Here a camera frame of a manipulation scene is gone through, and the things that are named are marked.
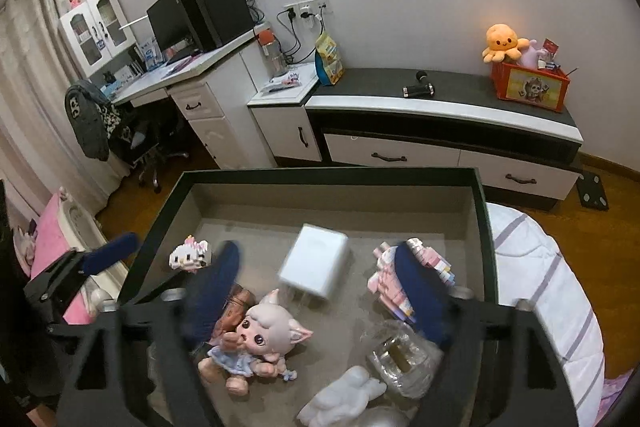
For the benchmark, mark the white desk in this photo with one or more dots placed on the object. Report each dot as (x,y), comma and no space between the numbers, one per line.
(220,107)

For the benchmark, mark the black computer monitor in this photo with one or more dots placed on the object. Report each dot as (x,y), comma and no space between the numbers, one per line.
(167,19)

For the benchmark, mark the white striped quilt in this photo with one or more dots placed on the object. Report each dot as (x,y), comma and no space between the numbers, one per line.
(545,287)

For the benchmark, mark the small plush toy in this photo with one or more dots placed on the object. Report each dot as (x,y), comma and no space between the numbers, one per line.
(26,244)

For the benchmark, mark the beige curtain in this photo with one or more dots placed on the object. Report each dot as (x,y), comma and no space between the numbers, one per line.
(30,107)

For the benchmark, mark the white nightstand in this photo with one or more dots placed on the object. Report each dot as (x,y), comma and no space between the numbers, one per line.
(285,127)

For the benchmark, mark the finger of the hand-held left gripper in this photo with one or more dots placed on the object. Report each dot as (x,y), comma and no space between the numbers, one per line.
(111,253)

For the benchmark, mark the orange printed crate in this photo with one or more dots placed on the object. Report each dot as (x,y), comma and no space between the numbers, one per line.
(530,87)

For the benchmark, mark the water bottle with orange cap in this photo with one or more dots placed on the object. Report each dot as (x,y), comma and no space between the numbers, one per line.
(272,54)

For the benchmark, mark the black massage gun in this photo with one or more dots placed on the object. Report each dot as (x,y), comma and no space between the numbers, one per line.
(419,86)

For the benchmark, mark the black office chair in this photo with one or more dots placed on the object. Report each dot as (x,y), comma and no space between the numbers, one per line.
(150,142)

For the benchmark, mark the pink box with black rim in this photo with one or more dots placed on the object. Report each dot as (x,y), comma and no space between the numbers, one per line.
(260,227)

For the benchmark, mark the orange octopus plush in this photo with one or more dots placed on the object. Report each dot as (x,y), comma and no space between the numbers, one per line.
(502,43)

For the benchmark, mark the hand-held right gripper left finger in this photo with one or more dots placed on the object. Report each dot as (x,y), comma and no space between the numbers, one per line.
(212,297)

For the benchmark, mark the black floor scale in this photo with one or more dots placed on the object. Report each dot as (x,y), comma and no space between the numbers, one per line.
(594,191)

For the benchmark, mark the white charger box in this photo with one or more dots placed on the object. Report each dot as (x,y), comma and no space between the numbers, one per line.
(315,267)

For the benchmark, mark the doll with cat ears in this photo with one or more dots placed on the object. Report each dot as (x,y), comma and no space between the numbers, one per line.
(257,339)

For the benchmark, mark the black computer tower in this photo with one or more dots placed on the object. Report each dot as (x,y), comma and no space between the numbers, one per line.
(217,9)

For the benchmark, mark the black white low cabinet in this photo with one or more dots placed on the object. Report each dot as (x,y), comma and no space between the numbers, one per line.
(450,142)

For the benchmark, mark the blue yellow snack bag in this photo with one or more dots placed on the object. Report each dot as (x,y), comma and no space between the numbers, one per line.
(329,59)

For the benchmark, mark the white bed post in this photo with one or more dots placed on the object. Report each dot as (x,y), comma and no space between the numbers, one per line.
(87,227)

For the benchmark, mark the white wall socket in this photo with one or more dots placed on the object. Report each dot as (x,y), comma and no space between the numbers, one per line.
(307,8)

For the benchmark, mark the silver ball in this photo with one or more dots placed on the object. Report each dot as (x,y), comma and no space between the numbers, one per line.
(382,418)

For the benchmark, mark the pink blanket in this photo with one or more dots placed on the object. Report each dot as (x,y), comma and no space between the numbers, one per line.
(50,237)

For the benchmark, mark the white pink kitty block figure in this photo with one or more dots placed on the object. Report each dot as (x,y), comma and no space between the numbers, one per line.
(191,253)

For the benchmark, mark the pink plush toy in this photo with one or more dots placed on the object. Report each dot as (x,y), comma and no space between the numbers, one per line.
(532,54)

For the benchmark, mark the white rabbit figure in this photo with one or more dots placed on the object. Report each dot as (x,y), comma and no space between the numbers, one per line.
(345,394)

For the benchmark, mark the clear plastic pack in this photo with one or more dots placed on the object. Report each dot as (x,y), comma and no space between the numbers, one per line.
(400,357)

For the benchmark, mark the grey printed jacket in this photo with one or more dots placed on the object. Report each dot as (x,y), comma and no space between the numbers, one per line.
(90,117)

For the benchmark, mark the pink block model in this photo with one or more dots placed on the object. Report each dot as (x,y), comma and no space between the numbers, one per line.
(387,287)

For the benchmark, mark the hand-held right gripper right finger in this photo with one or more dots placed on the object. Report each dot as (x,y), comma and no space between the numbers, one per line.
(420,297)

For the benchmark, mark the white glass-door cabinet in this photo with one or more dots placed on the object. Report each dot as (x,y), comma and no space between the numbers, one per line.
(97,32)

